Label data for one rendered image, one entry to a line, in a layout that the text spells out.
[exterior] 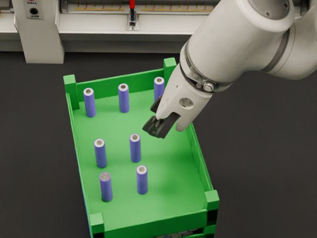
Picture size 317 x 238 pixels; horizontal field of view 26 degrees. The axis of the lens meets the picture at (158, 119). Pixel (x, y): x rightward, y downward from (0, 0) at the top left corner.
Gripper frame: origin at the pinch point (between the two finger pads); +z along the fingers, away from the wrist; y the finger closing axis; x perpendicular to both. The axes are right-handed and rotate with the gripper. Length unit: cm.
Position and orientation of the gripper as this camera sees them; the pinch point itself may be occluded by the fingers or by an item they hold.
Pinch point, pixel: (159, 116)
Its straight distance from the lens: 106.6
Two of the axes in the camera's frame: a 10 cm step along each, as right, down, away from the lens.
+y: 3.0, -7.7, 5.7
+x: -8.7, -4.7, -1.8
